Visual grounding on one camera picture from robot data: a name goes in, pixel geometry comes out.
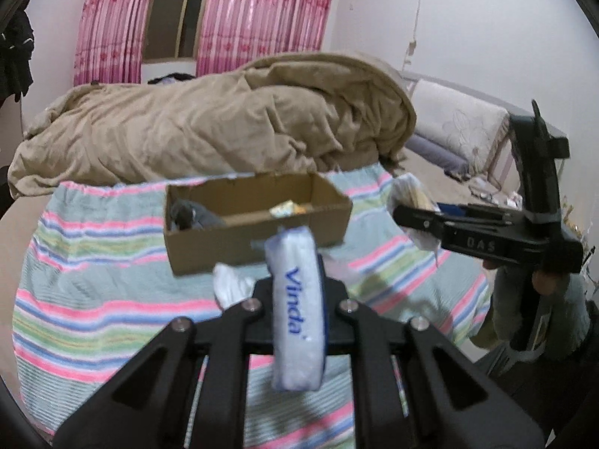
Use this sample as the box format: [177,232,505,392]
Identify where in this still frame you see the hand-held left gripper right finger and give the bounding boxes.
[317,253,546,449]

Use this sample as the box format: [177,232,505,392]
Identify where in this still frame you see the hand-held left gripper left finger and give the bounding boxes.
[54,278,275,449]

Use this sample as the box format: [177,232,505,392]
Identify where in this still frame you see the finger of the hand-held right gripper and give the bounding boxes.
[392,204,451,245]
[437,201,526,225]

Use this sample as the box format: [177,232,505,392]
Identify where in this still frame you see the clear plastic bag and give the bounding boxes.
[386,172,444,263]

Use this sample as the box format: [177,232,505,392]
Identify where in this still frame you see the white tissue pack blue print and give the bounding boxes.
[264,225,329,392]

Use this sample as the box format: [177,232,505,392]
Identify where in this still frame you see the brown cardboard box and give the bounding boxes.
[163,171,353,277]

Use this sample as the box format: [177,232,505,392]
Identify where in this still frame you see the person's right forearm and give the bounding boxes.
[489,266,594,354]

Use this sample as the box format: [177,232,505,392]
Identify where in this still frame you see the person's right hand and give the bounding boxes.
[482,256,562,297]

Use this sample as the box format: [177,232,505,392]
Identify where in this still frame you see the small clutter on bed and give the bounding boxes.
[467,174,526,210]

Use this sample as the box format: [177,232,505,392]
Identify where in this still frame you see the white crumpled cloth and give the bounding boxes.
[213,263,256,310]

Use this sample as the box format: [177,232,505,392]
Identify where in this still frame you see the grey bolster pillow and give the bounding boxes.
[406,135,469,174]

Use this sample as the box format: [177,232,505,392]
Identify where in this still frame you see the white embroidered pillow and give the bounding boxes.
[411,79,510,175]

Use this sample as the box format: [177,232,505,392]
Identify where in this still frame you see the small yellow packet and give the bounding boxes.
[270,201,313,219]

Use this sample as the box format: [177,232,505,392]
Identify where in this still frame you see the grey cloth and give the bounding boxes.
[169,199,226,233]

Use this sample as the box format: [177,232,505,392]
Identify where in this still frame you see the pastel striped blanket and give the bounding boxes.
[12,164,493,449]

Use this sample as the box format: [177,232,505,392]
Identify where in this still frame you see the tan blanket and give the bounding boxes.
[8,51,417,200]

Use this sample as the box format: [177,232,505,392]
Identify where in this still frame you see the pink patterned curtain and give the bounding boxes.
[195,0,339,76]
[73,0,162,87]

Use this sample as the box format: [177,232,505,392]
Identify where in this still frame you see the dark item on windowsill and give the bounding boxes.
[149,73,196,86]

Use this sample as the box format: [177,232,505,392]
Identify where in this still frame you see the dark hanging clothing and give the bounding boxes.
[0,0,36,104]

